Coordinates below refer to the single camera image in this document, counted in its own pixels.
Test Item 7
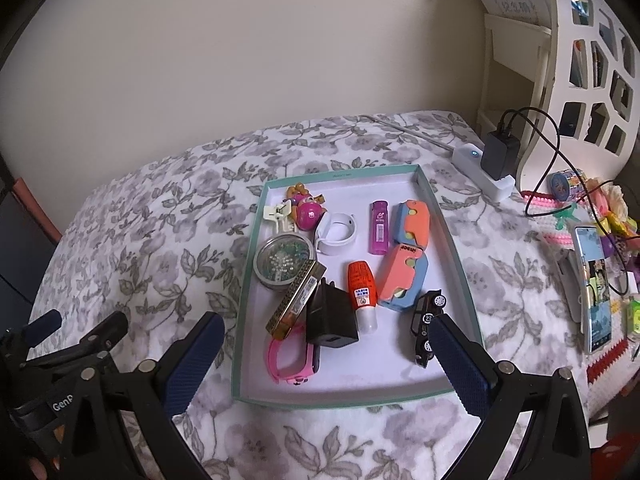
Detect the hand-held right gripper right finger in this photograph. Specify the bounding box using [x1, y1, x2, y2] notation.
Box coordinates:
[429, 314, 595, 480]

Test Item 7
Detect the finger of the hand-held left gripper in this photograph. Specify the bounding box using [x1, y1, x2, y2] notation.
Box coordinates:
[0, 309, 64, 357]
[24, 311, 129, 387]

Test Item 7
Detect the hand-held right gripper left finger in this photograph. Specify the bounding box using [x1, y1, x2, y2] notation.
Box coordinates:
[75, 310, 227, 480]

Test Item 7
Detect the black toy car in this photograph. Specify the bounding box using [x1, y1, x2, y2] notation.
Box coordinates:
[410, 289, 449, 369]

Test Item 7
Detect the teal cardboard tray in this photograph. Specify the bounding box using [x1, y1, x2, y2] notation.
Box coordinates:
[230, 163, 486, 409]

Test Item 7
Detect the pink kids watch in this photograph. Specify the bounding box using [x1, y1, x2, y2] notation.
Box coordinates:
[267, 324, 322, 387]

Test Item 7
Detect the orange blue toy knife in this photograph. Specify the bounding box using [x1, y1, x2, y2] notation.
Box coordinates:
[394, 199, 432, 249]
[376, 243, 431, 314]

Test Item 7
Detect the gold harmonica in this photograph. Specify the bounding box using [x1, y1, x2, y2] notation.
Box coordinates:
[264, 259, 322, 342]

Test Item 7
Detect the red orange glue tube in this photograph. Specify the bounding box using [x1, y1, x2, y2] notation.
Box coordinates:
[346, 259, 378, 334]

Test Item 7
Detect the round tin with beads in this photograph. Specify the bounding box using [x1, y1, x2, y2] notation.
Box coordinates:
[252, 235, 317, 291]

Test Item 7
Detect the black plug adapter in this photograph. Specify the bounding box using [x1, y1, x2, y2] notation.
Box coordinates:
[305, 276, 361, 349]

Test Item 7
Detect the cream plastic clip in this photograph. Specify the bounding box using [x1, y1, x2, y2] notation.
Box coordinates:
[261, 201, 297, 234]

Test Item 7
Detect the white band case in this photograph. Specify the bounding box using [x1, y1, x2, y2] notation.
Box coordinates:
[313, 212, 358, 257]

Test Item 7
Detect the orange pink dog toy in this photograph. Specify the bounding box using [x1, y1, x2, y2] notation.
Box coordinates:
[286, 184, 327, 234]

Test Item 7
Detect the dark cabinet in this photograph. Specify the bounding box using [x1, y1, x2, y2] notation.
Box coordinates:
[0, 180, 57, 332]

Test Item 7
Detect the reddish wooden board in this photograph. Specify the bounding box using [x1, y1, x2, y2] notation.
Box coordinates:
[12, 176, 64, 244]

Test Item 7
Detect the floral blanket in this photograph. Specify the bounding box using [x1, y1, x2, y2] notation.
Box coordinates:
[27, 109, 601, 480]

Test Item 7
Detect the grey phone stand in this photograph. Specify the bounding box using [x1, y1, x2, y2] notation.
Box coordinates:
[554, 249, 585, 324]

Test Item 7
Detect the red zigzag trim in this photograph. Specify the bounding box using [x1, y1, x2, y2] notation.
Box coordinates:
[586, 336, 634, 387]

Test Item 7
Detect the smartphone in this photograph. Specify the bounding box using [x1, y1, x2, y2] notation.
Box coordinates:
[571, 225, 614, 356]

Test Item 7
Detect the pink lace trim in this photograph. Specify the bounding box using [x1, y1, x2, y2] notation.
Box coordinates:
[521, 194, 577, 222]

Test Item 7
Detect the yellow purple toy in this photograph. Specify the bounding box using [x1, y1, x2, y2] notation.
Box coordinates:
[601, 214, 620, 252]

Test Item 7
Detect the white power strip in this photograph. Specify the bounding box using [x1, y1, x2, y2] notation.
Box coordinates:
[451, 143, 517, 202]

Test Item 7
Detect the patterned tape roll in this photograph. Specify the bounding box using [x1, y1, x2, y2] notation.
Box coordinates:
[546, 168, 589, 197]

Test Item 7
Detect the black power charger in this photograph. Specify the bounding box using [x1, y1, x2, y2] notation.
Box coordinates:
[480, 130, 522, 182]

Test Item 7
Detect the white cutout display shelf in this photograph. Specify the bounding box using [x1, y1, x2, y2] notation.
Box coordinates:
[517, 0, 640, 194]

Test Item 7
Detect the white wooden shelf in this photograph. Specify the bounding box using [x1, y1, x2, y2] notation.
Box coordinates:
[476, 11, 557, 134]

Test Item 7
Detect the black power adapter with cable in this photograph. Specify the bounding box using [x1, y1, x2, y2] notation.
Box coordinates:
[497, 106, 640, 301]

